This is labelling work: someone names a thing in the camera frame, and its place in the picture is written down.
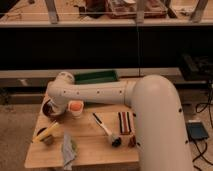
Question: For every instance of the dark blue foot pedal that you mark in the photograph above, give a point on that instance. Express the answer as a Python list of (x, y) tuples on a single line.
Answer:
[(196, 131)]

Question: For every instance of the black box on shelf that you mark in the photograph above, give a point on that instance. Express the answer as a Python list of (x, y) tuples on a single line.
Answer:
[(196, 68)]

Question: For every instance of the striped red white block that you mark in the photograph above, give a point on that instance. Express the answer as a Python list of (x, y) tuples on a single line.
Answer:
[(125, 124)]

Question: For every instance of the purple bowl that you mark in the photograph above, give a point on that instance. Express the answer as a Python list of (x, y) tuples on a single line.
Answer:
[(51, 110)]

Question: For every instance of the green tray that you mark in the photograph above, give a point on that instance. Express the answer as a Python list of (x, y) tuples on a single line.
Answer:
[(96, 77)]

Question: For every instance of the grey crumpled cloth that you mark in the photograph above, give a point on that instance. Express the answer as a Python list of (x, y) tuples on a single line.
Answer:
[(69, 151)]

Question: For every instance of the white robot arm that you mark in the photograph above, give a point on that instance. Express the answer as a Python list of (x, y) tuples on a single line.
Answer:
[(161, 136)]

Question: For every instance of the white cup with orange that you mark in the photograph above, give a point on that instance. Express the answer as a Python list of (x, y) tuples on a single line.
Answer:
[(76, 108)]

